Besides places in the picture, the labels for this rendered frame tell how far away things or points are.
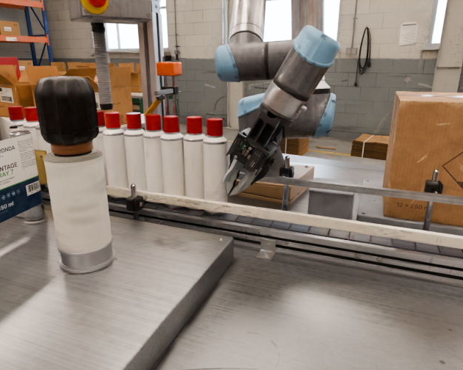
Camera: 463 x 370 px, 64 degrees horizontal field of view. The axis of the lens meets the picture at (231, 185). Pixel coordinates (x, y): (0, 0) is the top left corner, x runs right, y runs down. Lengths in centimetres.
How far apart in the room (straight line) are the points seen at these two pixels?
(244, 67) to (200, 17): 644
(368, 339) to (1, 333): 48
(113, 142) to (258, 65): 37
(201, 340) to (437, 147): 63
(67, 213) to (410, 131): 69
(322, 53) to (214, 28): 639
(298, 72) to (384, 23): 540
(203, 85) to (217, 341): 674
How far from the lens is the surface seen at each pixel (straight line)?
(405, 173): 92
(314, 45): 67
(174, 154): 82
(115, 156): 91
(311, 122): 102
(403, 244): 76
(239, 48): 79
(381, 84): 604
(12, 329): 57
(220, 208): 79
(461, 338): 65
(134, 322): 53
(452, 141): 91
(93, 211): 61
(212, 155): 77
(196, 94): 728
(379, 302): 68
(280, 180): 80
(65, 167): 59
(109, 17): 96
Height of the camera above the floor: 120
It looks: 19 degrees down
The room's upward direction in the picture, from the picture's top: straight up
